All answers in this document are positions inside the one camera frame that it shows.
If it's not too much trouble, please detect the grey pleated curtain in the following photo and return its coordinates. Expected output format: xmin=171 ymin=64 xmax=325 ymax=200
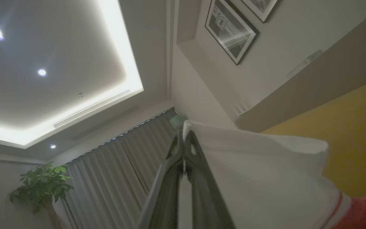
xmin=54 ymin=108 xmax=180 ymax=229

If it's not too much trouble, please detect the green potted plant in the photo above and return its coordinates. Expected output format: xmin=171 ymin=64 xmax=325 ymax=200
xmin=7 ymin=162 xmax=74 ymax=229

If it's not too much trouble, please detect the white wall mounted device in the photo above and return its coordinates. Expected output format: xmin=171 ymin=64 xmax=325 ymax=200
xmin=286 ymin=50 xmax=324 ymax=77

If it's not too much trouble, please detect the white wall grille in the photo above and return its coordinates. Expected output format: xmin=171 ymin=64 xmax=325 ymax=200
xmin=232 ymin=98 xmax=254 ymax=117

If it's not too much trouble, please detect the small framed wall picture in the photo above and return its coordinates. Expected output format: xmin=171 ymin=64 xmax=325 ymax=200
xmin=241 ymin=0 xmax=281 ymax=24

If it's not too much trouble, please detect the yellow sofa backrest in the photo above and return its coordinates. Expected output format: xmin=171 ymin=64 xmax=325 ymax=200
xmin=261 ymin=77 xmax=366 ymax=198

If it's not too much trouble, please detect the red white sports jersey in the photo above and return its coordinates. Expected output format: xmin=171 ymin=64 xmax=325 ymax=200
xmin=182 ymin=120 xmax=366 ymax=229

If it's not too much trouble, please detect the large framed wall picture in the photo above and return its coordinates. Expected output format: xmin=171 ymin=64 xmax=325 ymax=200
xmin=205 ymin=0 xmax=260 ymax=66

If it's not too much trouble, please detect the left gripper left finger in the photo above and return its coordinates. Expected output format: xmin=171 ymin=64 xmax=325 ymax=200
xmin=137 ymin=130 xmax=185 ymax=229

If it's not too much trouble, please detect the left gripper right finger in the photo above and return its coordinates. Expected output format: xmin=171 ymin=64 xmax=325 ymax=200
xmin=185 ymin=130 xmax=236 ymax=229

